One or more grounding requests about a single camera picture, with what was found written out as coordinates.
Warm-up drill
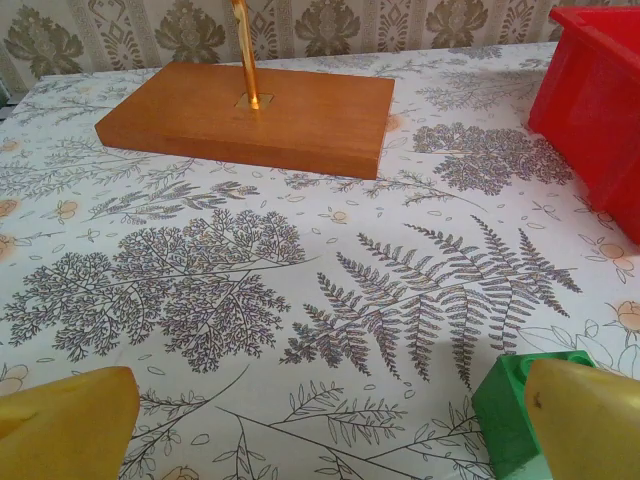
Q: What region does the green lego brick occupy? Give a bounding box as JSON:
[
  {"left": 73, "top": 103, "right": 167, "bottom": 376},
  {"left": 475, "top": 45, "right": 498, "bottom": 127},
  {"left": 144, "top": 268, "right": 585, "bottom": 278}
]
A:
[{"left": 471, "top": 351, "right": 596, "bottom": 480}]

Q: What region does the gold wire stand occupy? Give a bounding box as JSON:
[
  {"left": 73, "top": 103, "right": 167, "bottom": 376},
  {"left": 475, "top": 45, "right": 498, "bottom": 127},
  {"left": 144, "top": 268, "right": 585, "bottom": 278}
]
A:
[{"left": 228, "top": 0, "right": 274, "bottom": 110}]

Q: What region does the floral patterned table cover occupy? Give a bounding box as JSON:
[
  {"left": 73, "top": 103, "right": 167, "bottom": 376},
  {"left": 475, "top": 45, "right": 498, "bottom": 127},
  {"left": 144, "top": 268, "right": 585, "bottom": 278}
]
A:
[{"left": 0, "top": 42, "right": 640, "bottom": 480}]

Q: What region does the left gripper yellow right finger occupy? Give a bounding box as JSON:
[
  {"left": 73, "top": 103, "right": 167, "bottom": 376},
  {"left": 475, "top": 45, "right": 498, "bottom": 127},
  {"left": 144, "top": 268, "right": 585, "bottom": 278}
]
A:
[{"left": 523, "top": 359, "right": 640, "bottom": 480}]

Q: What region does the wooden stand base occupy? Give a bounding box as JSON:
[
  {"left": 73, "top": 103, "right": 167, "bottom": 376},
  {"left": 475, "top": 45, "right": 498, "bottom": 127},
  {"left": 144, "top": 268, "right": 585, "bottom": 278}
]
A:
[{"left": 94, "top": 60, "right": 396, "bottom": 180}]

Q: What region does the red plastic bin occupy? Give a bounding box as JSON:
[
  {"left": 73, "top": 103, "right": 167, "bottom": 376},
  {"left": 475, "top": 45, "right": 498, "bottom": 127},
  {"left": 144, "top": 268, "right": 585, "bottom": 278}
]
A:
[{"left": 527, "top": 5, "right": 640, "bottom": 246}]

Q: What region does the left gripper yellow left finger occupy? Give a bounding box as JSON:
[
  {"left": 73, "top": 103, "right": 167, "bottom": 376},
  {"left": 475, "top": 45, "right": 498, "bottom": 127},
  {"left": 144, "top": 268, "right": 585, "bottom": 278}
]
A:
[{"left": 0, "top": 365, "right": 141, "bottom": 480}]

